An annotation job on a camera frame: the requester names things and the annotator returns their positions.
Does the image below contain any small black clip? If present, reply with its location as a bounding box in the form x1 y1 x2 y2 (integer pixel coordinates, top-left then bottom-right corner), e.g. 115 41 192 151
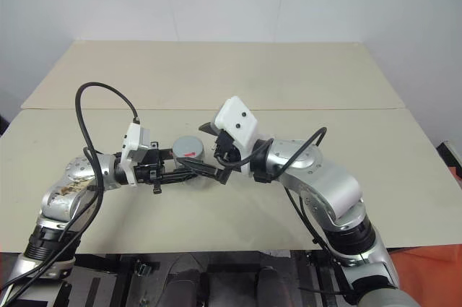
134 262 155 280

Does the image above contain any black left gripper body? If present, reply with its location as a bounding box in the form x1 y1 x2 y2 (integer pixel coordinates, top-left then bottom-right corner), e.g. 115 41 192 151
134 139 166 196

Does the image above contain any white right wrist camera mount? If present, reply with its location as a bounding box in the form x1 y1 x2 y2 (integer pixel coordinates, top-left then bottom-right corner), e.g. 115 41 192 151
213 95 259 180

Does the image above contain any grey jar lid red mark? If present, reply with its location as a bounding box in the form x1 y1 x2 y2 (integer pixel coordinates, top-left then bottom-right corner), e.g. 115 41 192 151
172 135 206 161

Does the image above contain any dark object with white edge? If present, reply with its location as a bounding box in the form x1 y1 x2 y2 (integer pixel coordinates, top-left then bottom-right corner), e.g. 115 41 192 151
435 139 462 178

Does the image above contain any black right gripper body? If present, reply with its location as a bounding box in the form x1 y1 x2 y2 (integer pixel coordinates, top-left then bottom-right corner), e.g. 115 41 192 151
212 129 242 169

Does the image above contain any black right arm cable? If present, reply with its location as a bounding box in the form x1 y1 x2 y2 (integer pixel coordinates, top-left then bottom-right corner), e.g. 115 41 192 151
222 126 357 304

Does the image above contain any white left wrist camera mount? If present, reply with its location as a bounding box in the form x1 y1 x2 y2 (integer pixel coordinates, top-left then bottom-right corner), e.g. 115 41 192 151
120 121 150 188

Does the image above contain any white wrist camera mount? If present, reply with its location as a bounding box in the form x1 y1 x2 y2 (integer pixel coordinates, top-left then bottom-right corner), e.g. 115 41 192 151
213 95 259 180
120 121 150 188

